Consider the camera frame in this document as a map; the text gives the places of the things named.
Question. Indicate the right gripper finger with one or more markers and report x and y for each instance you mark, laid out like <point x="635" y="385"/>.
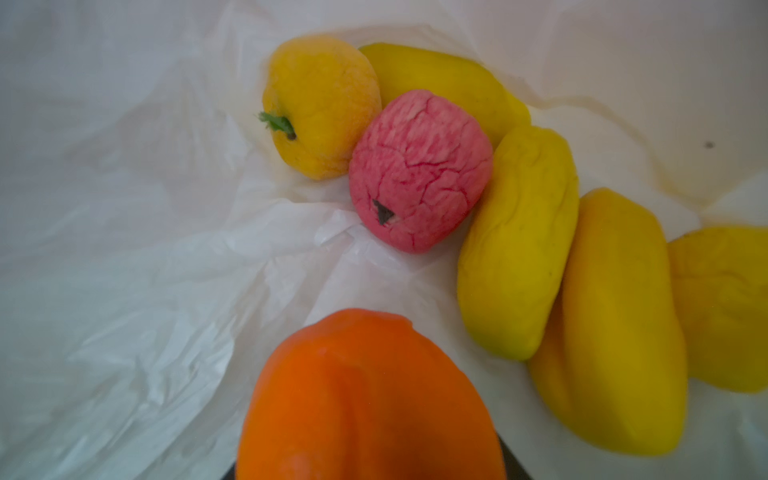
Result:
<point x="514" y="469"/>

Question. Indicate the orange toy fruit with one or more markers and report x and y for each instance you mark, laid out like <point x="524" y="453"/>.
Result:
<point x="362" y="395"/>

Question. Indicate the white plastic bag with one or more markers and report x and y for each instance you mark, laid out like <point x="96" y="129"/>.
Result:
<point x="155" y="249"/>

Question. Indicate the yellow toy fruit right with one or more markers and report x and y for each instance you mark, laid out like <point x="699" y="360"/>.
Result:
<point x="719" y="280"/>

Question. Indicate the yellow toy fruit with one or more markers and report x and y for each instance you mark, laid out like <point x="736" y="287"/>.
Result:
<point x="462" y="81"/>
<point x="719" y="280"/>

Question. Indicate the pink red toy fruit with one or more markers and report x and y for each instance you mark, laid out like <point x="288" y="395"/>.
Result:
<point x="418" y="171"/>

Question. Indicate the yellow orange toy mango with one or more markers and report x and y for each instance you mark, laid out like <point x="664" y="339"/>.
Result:
<point x="612" y="366"/>

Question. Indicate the yellow toy pepper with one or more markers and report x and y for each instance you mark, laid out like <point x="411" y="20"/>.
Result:
<point x="321" y="94"/>

